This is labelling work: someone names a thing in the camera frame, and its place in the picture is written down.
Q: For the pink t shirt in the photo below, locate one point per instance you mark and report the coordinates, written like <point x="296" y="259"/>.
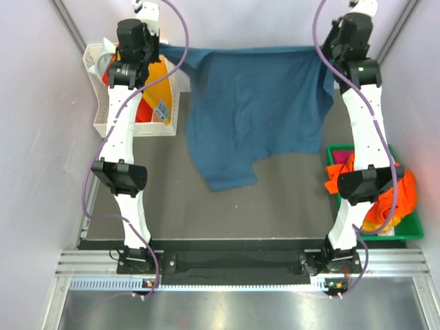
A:
<point x="341" y="156"/>

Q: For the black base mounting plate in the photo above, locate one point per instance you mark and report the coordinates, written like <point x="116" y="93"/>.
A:
<point x="243" y="262"/>

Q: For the orange t shirt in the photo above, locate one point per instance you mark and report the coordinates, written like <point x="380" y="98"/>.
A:
<point x="406" y="193"/>

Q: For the light blue plastic ring tool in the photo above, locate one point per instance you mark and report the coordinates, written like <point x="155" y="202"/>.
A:
<point x="100" y="65"/>

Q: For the orange plastic board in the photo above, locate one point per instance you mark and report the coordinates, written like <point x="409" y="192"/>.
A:
<point x="159" y="96"/>

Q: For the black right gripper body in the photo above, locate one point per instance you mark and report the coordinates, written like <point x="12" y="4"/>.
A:
<point x="331" y="47"/>

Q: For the yellow t shirt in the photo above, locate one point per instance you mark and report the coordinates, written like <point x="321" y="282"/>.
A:
<point x="388" y="231"/>

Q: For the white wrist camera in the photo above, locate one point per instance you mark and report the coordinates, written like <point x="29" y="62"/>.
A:
<point x="148" y="13"/>
<point x="367" y="7"/>

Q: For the blue t shirt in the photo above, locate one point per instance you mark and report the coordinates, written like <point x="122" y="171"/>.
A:
<point x="250" y="104"/>

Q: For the white perforated plastic basket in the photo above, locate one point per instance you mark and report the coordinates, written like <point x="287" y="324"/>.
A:
<point x="153" y="128"/>

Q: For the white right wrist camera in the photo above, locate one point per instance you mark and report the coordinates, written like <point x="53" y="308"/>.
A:
<point x="367" y="7"/>

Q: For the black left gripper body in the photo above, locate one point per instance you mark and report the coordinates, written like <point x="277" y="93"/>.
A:
<point x="148" y="52"/>

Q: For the green plastic bin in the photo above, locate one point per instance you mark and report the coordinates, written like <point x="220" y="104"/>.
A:
<point x="409" y="228"/>

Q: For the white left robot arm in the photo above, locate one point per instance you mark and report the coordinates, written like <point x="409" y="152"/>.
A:
<point x="115" y="166"/>

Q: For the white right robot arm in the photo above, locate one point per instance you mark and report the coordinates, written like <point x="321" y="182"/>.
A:
<point x="361" y="91"/>

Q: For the red plastic board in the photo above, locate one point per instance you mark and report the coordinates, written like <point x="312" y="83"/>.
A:
<point x="144" y="110"/>

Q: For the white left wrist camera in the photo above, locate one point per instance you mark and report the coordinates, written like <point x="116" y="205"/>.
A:
<point x="148" y="13"/>

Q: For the grey slotted cable duct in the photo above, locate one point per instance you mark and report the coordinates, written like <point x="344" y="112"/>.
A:
<point x="140" y="284"/>

